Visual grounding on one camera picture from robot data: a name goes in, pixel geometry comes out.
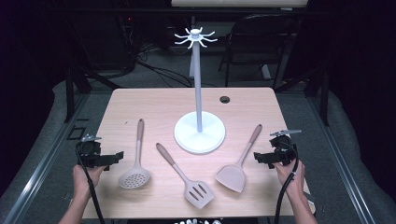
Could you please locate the person's left hand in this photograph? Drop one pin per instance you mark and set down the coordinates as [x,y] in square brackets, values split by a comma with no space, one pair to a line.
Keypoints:
[82,180]

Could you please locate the white objects at table edge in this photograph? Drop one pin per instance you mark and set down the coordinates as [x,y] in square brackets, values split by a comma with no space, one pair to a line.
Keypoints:
[194,221]

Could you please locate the person's right hand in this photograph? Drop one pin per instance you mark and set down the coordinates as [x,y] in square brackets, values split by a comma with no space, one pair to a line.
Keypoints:
[288,177]

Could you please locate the white utensil rack stand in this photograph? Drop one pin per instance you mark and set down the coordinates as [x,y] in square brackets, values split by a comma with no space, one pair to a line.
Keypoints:
[199,133]

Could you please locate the black folding chair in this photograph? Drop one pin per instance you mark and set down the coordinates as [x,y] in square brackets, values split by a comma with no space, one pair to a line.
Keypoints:
[246,59]

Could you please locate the metal floor rail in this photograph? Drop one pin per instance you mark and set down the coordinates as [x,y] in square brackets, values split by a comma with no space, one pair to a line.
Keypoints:
[35,175]
[346,174]

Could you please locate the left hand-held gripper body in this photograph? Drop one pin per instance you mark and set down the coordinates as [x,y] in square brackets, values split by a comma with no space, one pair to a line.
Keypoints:
[90,151]

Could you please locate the black frame leg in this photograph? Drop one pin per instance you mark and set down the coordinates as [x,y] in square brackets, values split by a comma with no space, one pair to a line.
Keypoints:
[70,93]
[325,93]

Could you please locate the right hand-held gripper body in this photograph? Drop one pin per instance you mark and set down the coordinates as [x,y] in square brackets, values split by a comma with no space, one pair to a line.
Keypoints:
[285,151]

